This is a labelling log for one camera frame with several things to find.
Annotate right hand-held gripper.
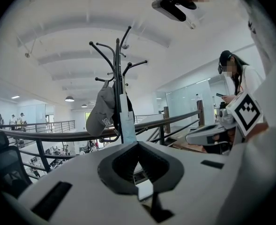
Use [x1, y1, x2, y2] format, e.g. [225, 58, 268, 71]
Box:
[186, 92, 265, 146]

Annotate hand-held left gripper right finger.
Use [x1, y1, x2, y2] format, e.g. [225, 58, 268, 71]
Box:
[139, 141, 240, 225]

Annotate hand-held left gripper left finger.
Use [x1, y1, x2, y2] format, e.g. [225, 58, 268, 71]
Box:
[18, 141, 152, 225]

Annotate black metal coat rack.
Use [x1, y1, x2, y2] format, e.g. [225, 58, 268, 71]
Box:
[89, 26, 149, 145]

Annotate person's right forearm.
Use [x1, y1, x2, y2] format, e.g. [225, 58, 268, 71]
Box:
[247, 122, 269, 138]

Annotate black metal railing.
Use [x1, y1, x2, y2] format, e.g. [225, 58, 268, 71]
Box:
[0, 110, 201, 180]

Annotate distant metal railing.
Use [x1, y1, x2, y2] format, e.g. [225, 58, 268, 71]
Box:
[0, 120, 76, 134]

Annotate person's grey hooded top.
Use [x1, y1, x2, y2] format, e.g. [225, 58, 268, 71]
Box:
[216, 0, 276, 225]

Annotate grey baseball cap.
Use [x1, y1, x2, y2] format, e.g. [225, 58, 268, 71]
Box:
[85, 80, 116, 137]

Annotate black mesh office chair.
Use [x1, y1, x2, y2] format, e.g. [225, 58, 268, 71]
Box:
[0, 130, 33, 198]

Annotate wooden post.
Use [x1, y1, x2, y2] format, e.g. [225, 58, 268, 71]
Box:
[196, 93, 205, 127]
[163, 106, 171, 134]

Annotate head-mounted camera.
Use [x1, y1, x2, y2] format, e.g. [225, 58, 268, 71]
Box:
[151, 0, 197, 23]

